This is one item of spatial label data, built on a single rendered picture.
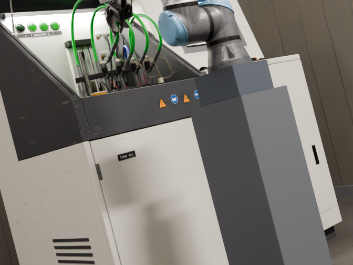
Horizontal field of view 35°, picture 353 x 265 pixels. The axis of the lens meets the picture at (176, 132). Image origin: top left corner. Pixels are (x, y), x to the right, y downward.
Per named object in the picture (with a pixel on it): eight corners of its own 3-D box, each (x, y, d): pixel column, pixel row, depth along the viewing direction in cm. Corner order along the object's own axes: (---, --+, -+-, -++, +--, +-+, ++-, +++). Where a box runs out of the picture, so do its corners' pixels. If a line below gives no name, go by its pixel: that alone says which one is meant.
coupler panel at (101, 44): (109, 84, 275) (93, 24, 275) (105, 86, 278) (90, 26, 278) (130, 81, 283) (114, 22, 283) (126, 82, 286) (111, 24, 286)
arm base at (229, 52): (261, 60, 187) (253, 32, 187) (231, 65, 177) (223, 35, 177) (228, 71, 198) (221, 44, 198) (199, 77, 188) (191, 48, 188)
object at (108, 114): (92, 139, 205) (81, 97, 205) (86, 141, 208) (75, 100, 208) (210, 111, 245) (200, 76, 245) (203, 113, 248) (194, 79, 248)
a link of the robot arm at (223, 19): (247, 33, 185) (237, -7, 185) (214, 38, 178) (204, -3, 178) (227, 42, 195) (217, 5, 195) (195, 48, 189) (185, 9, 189)
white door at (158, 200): (136, 322, 203) (90, 141, 203) (133, 321, 205) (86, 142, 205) (251, 262, 245) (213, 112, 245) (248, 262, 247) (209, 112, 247)
